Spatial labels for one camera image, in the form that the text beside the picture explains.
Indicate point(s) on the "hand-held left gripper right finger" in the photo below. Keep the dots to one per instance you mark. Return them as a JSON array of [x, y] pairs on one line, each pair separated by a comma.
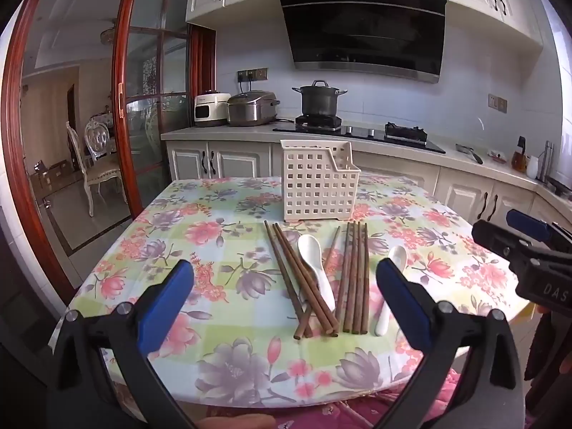
[[402, 304]]

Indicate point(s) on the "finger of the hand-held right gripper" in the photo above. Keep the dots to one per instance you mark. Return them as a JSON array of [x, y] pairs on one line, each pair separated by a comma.
[[496, 237], [527, 223]]

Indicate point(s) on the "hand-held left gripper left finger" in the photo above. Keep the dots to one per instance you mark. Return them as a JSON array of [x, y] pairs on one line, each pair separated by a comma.
[[167, 299]]

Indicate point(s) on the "white ceramic spoon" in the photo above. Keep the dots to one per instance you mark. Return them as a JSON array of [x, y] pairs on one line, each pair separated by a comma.
[[313, 254], [397, 257]]

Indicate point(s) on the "bunch of wooden chopsticks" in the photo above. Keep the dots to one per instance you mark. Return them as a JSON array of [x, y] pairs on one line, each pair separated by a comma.
[[355, 277]]

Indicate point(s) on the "white plastic utensil basket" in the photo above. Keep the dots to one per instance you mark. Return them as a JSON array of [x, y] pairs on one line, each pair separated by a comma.
[[313, 187]]

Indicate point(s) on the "person's left hand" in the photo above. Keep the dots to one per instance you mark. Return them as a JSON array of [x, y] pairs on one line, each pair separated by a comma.
[[241, 422]]

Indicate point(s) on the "small white jar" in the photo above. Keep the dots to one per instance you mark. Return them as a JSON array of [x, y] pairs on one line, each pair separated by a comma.
[[532, 167]]

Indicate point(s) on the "steel thermos flask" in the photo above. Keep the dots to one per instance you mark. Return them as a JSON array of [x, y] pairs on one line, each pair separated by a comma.
[[545, 161]]

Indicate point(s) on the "oil bottle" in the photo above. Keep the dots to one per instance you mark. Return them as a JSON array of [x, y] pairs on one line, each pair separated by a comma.
[[518, 158]]

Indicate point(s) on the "small red white dish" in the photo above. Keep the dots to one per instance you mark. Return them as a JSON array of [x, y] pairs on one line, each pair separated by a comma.
[[497, 156]]

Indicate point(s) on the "floral tablecloth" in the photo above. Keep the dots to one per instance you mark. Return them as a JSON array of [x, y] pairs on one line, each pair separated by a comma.
[[223, 241]]

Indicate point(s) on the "small metal ladle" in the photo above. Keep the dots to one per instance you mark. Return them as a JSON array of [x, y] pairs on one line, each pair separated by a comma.
[[467, 151]]

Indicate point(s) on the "white ornate dining chair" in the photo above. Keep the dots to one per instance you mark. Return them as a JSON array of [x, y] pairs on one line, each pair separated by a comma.
[[102, 176], [99, 136]]

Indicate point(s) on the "white base cabinets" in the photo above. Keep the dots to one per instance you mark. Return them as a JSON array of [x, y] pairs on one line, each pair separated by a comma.
[[232, 161]]

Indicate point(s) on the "black glass gas hob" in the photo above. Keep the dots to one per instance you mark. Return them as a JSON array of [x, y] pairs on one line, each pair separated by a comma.
[[366, 132]]

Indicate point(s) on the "cardboard boxes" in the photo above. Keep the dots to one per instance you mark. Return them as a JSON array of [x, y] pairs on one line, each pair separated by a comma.
[[49, 178]]

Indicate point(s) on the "white rice cooker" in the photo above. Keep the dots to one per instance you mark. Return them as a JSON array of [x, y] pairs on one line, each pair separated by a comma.
[[210, 109]]

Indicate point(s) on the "red wooden sliding glass door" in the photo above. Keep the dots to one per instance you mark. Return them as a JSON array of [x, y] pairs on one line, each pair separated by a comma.
[[118, 98]]

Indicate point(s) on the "silver rice cooker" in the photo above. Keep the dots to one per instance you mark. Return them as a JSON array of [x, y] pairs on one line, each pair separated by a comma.
[[250, 109]]

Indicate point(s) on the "dark grey stock pot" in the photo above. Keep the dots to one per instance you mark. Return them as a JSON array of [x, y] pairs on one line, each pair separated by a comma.
[[318, 100]]

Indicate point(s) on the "black range hood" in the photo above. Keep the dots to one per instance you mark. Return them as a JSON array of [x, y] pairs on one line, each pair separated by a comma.
[[357, 22]]

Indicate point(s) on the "ceiling lamp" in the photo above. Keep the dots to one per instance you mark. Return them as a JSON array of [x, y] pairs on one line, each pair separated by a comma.
[[108, 33]]

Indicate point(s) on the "gold wall switch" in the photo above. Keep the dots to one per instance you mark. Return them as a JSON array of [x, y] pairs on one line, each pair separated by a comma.
[[497, 102]]

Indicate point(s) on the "red wooden door frame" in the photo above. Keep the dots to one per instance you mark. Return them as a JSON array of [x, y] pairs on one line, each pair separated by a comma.
[[18, 143]]

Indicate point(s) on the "gold wall socket strip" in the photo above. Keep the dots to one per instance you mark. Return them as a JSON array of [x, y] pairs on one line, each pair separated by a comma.
[[252, 74]]

